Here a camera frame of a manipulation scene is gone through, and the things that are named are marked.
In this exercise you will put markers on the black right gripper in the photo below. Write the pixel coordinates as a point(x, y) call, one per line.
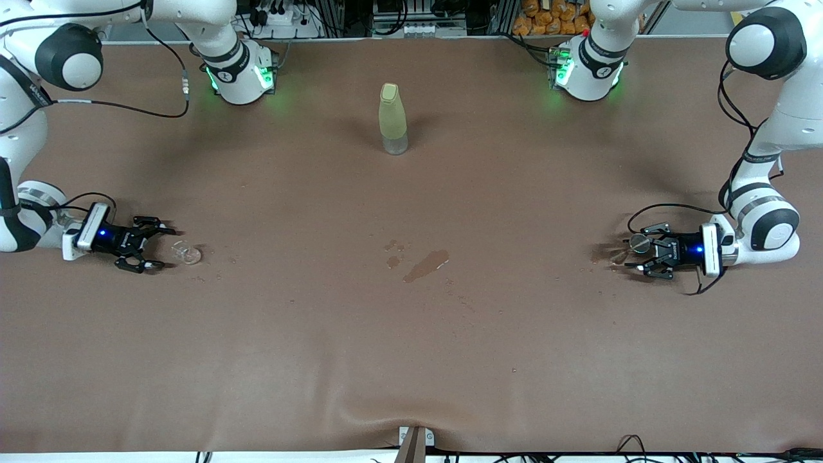
point(114, 239)

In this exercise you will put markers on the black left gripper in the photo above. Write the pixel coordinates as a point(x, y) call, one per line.
point(683, 250)

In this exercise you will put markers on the steel jigger cup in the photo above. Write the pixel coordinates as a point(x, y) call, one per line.
point(638, 242)

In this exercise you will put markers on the clear glass measuring beaker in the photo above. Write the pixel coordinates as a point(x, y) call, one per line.
point(190, 256)

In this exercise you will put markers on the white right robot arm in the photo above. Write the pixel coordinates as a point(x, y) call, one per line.
point(222, 45)

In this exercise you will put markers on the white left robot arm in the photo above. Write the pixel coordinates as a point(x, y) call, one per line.
point(797, 122)

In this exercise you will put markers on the yellow-green bottle shaker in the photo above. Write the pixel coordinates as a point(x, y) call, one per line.
point(393, 116)

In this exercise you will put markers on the brown liquid puddle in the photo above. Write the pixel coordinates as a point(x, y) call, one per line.
point(424, 265)

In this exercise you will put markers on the orange snack packets pile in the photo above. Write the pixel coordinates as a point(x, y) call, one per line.
point(543, 19)

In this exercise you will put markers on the white power strip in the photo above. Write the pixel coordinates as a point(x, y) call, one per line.
point(283, 18)

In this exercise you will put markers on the brown table cover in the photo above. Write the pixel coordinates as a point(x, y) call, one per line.
point(411, 354)

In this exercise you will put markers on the white terminal strip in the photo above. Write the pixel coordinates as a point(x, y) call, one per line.
point(421, 29)

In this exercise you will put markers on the metal table edge bracket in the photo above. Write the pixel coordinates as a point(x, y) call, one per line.
point(415, 447)

